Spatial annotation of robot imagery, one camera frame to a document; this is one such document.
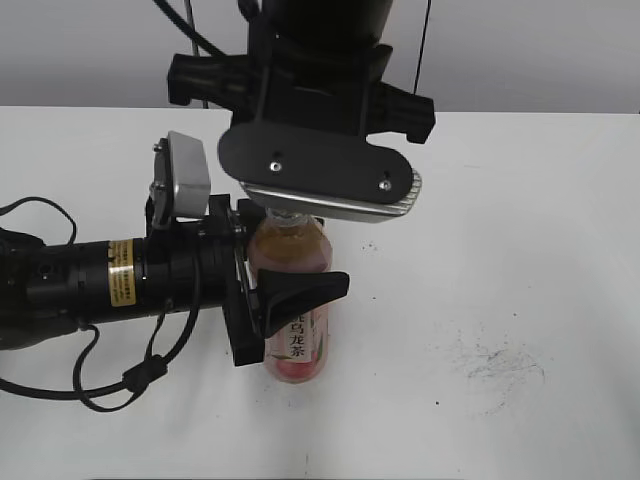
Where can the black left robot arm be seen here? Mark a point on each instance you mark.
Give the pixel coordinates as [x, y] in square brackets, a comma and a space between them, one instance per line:
[51, 291]

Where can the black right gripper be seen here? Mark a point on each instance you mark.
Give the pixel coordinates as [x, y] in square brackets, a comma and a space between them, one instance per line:
[320, 74]

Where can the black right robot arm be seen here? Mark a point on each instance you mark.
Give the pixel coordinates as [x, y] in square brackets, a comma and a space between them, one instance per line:
[283, 10]

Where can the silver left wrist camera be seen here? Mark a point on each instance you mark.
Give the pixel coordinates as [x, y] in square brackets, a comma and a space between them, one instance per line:
[181, 183]

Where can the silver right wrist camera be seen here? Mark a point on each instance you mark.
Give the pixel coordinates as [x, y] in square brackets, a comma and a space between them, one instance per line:
[300, 170]

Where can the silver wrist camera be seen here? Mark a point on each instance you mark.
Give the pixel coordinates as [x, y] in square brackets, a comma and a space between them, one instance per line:
[300, 170]
[181, 183]

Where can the pink peach oolong tea bottle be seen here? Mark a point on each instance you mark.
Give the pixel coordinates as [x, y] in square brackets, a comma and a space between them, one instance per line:
[293, 243]

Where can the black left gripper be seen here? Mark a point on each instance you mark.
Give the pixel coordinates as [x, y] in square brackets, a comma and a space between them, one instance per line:
[223, 240]

